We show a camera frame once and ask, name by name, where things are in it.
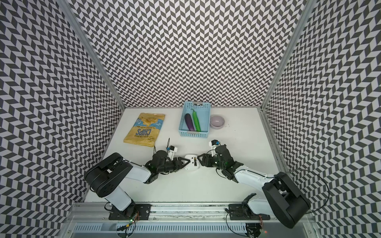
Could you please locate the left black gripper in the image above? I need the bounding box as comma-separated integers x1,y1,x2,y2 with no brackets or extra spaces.
158,157,191,174

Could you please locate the purple toy eggplant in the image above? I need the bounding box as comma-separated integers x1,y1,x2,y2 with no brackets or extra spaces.
184,114,195,131

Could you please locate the green toy cucumber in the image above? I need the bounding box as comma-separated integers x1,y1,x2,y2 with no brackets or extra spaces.
192,109,201,132

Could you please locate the yellow blue chips bag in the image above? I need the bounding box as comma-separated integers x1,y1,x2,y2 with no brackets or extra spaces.
124,113,165,147

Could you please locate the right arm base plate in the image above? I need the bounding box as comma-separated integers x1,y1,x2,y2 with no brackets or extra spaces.
228,204,270,221

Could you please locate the light blue plastic basket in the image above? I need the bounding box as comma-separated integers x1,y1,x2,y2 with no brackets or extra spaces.
179,101,211,138

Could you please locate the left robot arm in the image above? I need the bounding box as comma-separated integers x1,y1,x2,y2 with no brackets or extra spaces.
84,150,191,217

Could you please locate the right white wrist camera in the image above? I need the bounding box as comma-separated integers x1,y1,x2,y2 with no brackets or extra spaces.
208,140,220,150

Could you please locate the aluminium front rail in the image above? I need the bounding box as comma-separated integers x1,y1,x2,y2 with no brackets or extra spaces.
66,202,316,224

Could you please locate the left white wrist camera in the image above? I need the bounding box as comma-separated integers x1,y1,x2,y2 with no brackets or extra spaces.
166,146,178,160

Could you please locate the white alarm clock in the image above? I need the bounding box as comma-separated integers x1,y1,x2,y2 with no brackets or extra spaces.
184,154,199,171

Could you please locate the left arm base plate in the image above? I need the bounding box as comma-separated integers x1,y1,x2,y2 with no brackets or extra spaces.
109,203,152,222

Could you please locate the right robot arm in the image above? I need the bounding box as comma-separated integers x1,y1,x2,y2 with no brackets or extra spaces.
197,145,311,229

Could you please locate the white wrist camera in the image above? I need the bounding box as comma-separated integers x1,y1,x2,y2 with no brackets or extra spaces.
166,146,178,160
208,140,220,150

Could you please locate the lilac ceramic bowl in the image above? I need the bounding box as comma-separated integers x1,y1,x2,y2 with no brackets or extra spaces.
209,115,225,130

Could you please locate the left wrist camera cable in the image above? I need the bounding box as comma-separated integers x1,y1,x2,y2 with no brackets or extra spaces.
153,137,172,155

